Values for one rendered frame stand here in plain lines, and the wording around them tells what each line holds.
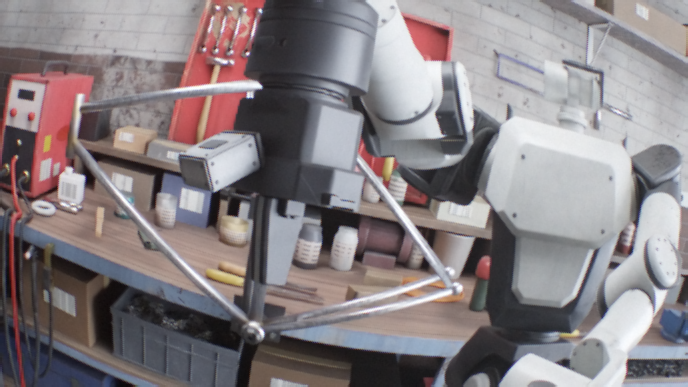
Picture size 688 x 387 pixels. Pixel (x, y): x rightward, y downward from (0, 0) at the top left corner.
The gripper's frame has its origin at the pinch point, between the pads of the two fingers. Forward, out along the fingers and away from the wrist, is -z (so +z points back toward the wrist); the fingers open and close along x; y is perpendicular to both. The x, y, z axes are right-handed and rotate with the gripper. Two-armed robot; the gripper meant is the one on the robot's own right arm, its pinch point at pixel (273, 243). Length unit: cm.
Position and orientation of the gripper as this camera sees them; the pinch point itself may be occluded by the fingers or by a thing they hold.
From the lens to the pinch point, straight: 48.7
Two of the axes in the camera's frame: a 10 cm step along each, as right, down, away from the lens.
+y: 7.2, 1.4, 6.8
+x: 6.7, 1.2, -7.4
